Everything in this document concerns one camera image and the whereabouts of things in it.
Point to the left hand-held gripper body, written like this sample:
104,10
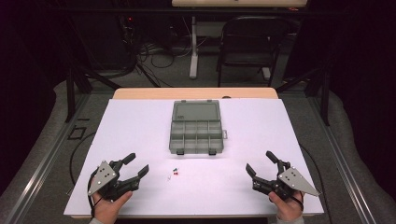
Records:
104,179

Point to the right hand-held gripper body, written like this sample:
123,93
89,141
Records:
289,183

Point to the grey clear compartment organizer box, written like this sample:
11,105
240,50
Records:
196,127

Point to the person's right hand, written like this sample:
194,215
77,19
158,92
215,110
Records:
288,208

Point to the person's left hand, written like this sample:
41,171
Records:
109,208

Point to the white table board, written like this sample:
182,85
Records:
130,130

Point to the black metal stand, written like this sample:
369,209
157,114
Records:
71,93
325,96

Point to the black computer tower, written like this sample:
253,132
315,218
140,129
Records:
127,37

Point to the black folding chair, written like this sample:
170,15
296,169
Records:
249,37

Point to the white-legged wooden desk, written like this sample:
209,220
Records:
194,46

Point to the metal floor rail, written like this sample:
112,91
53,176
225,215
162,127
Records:
46,155
342,161

